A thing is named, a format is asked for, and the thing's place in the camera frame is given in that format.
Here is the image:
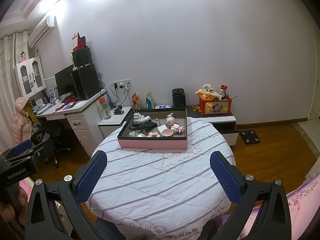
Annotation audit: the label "pink bed sheet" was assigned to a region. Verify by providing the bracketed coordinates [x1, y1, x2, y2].
[237, 172, 320, 240]

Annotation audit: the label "water bottle orange cap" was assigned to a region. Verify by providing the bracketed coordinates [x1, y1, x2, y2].
[99, 96, 111, 120]

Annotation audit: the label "white rabbit figurine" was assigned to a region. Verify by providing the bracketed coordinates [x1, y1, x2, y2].
[129, 131, 145, 138]

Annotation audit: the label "person left hand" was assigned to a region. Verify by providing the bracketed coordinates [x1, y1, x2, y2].
[1, 187, 28, 239]

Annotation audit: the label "white phone charger block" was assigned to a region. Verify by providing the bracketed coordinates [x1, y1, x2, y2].
[157, 125, 167, 133]

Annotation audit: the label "white low side cabinet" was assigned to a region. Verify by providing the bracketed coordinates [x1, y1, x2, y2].
[98, 106, 132, 138]

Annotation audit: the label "white air conditioner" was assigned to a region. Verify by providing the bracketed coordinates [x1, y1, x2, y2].
[28, 15, 56, 48]

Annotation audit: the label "orange snack bag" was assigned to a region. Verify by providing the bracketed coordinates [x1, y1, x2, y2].
[131, 93, 140, 109]

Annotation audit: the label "black computer monitor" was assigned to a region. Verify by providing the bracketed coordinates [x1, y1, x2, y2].
[55, 65, 75, 96]

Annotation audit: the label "wall power outlet strip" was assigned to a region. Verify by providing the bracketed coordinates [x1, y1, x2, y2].
[113, 79, 132, 87]

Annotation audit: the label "black computer tower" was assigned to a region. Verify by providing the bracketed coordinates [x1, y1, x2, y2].
[71, 64, 101, 100]

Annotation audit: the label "white striped quilted tablecloth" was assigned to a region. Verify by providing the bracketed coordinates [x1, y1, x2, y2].
[86, 118, 235, 239]

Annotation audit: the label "black speaker box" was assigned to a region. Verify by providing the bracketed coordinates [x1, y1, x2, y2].
[71, 47, 93, 67]

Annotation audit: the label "red toy crate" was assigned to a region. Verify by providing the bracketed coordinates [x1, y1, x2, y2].
[199, 96, 232, 115]

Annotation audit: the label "wet wipes pack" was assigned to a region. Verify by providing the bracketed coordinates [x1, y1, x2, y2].
[155, 105, 172, 109]

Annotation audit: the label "blue white snack bag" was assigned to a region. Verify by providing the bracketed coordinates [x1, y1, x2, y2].
[146, 92, 155, 109]

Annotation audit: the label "black office chair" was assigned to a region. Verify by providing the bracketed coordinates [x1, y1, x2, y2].
[31, 122, 71, 168]

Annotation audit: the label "black white tv stand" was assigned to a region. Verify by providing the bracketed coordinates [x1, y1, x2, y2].
[186, 106, 239, 147]

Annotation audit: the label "pink pig figurine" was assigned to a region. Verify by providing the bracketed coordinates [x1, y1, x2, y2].
[165, 113, 178, 128]

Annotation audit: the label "pink pastel brick figure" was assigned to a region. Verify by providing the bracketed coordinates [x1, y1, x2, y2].
[147, 132, 161, 138]

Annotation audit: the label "white desk with drawers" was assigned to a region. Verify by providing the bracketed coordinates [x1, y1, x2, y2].
[37, 89, 106, 156]

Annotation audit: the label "yellow white plush toys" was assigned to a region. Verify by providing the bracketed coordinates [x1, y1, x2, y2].
[195, 84, 222, 101]

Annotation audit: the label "black tv remote control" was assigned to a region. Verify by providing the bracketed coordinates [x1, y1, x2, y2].
[129, 122, 157, 131]

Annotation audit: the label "pink jacket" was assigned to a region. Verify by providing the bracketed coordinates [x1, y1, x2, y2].
[12, 97, 33, 146]

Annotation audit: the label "white wall cupboard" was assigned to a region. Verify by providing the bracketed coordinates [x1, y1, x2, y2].
[15, 57, 47, 98]

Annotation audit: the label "pink black storage box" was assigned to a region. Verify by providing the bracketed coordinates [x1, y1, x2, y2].
[118, 108, 188, 150]

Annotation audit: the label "rose gold round tin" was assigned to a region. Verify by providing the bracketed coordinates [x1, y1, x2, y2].
[162, 129, 174, 137]

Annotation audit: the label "black cylindrical appliance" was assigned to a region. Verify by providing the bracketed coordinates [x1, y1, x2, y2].
[172, 88, 186, 108]

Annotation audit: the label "black bathroom scale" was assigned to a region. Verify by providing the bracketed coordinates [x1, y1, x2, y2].
[239, 130, 260, 145]

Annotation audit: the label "white pink brick figure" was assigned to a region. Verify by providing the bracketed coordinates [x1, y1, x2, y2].
[170, 124, 184, 134]

